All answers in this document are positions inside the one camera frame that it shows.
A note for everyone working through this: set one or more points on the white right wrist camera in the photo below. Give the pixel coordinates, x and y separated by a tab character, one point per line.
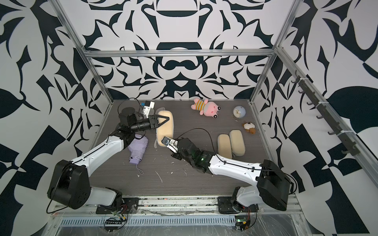
170	143

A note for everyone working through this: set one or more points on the wall hook rack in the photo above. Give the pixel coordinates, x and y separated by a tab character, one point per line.
328	114

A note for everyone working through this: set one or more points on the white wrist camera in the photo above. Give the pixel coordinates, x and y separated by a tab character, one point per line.
148	108
170	143

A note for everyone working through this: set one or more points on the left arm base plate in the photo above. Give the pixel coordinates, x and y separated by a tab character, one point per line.
127	205

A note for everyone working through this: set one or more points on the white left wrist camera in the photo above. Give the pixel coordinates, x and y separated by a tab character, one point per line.
148	108

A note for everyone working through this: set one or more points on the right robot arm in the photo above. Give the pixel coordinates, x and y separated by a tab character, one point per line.
267	183

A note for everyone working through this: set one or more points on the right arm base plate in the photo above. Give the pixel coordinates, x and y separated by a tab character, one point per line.
227	205

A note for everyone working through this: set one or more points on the blue alarm clock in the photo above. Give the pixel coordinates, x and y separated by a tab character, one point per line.
238	113

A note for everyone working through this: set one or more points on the brown white plush toy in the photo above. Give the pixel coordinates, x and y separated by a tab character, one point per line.
250	127

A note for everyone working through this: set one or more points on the pink plush toy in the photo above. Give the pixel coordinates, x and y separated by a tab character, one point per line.
206	108

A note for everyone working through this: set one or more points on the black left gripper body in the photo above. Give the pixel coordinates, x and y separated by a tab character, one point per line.
152	122

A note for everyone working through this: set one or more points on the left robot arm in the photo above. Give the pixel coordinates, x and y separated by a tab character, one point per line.
70	185

